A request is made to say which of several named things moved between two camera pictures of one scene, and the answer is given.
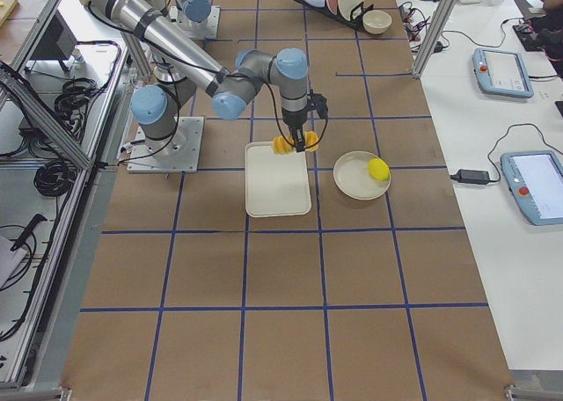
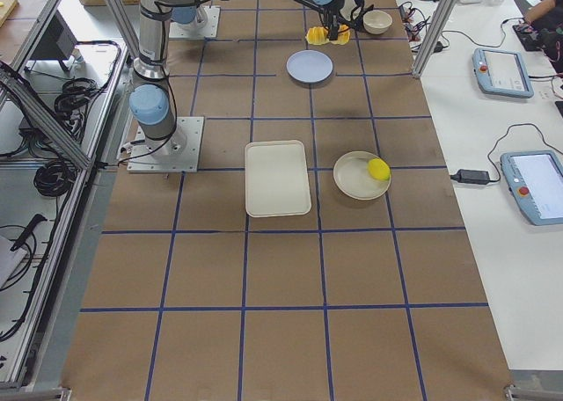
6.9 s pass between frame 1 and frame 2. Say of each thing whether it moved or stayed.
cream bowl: stayed
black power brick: stayed
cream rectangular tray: stayed
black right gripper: moved
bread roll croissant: moved
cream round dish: stayed
